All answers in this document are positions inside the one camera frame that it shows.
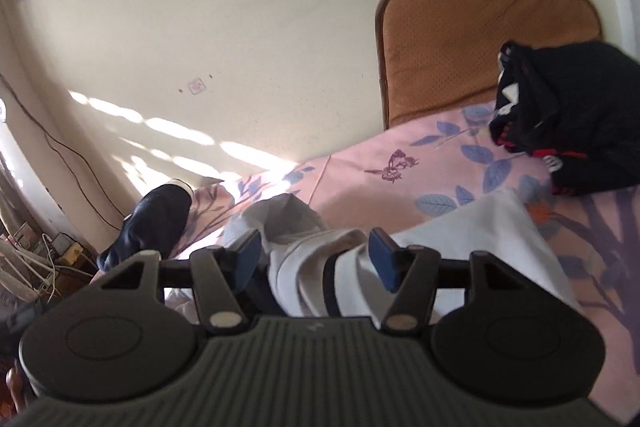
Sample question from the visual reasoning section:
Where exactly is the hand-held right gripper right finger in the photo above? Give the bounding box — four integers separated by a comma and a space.
368, 228, 529, 334

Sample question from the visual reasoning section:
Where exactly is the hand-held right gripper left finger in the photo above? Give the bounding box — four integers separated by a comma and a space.
100, 228, 266, 334

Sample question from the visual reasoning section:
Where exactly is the white printed t-shirt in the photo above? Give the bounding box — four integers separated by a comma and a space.
165, 189, 587, 319

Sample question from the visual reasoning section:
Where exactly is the pink printed bed sheet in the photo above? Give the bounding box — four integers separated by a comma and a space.
165, 99, 640, 427

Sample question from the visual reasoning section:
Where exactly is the dark navy folded garment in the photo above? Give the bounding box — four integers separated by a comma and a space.
97, 179, 194, 274

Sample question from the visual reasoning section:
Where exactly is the brown perforated cushion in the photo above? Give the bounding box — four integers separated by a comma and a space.
375, 0, 604, 132

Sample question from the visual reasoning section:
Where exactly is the black garment with red stripes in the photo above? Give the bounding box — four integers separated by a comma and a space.
488, 39, 640, 198

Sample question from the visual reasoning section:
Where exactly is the thin wall cable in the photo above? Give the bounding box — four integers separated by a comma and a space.
0, 74, 132, 229

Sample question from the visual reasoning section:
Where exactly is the tangle of white cables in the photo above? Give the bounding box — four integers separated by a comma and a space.
0, 231, 98, 304

